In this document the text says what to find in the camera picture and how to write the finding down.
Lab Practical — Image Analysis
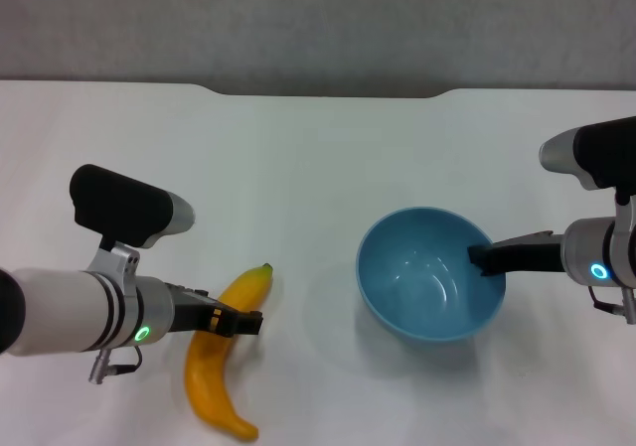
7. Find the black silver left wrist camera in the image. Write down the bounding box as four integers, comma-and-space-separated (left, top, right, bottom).
69, 164, 196, 249

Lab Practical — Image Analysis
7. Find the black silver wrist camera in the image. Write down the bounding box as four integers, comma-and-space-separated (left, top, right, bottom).
539, 115, 636, 192
69, 164, 196, 249

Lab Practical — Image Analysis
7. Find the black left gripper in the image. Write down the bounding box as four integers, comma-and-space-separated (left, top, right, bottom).
171, 282, 263, 338

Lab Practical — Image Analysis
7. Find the yellow banana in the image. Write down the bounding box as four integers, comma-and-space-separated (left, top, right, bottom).
183, 262, 275, 441

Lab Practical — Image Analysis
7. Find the blue bowl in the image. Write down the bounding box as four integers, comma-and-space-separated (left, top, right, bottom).
356, 206, 508, 343

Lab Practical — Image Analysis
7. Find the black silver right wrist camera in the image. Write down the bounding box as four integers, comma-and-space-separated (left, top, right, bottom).
539, 115, 636, 192

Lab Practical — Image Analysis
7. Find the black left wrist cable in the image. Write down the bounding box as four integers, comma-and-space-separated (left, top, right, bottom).
87, 346, 144, 385

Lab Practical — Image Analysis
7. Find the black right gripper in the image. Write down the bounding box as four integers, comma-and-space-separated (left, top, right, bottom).
468, 230, 565, 278

